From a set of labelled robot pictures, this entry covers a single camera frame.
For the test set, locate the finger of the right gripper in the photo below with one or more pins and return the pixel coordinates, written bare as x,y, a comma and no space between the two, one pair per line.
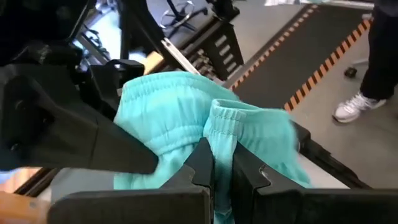
105,84
62,130

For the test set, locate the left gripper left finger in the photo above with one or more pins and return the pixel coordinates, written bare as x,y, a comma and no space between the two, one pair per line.
140,208

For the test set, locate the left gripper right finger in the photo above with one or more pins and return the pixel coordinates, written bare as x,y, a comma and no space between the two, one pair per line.
295,208

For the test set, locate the turquoise garment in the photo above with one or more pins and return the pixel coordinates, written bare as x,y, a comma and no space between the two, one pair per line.
168,115

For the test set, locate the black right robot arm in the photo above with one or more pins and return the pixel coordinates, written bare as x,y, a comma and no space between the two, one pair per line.
31,18

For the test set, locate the office chair base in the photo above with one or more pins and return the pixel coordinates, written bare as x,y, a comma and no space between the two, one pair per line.
180,14

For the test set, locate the black drawer cabinet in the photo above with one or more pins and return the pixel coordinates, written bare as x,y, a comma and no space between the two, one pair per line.
217,46

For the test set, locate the small black floor object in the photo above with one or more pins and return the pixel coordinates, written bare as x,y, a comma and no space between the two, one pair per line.
350,72

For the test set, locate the striped floor mat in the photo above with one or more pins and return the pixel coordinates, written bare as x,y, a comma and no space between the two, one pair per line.
295,56

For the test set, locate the person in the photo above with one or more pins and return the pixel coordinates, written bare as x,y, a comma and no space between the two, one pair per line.
381,56

